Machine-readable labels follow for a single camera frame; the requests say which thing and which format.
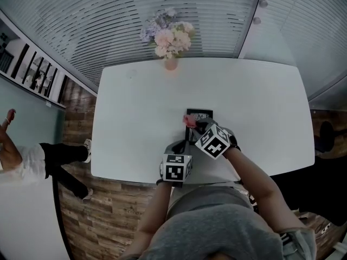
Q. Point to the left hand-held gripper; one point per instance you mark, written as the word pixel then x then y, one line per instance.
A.
pixel 175 169

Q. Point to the pink cloth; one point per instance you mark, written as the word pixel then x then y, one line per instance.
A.
pixel 189 120

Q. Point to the person's right forearm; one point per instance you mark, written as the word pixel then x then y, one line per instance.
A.
pixel 257 191

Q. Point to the pastel flower bouquet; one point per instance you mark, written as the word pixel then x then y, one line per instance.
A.
pixel 168 38

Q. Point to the person's grey shirt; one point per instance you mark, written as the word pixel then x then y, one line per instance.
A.
pixel 217 226

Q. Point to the round silver door fitting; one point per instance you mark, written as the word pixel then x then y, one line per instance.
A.
pixel 256 20
pixel 263 2

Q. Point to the black picture frame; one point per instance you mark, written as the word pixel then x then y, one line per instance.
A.
pixel 200 118

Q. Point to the pink vase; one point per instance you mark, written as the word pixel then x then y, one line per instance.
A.
pixel 171 63

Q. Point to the person's left forearm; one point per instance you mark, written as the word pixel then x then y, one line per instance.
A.
pixel 155 213

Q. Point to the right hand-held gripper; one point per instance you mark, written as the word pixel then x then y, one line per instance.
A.
pixel 214 141

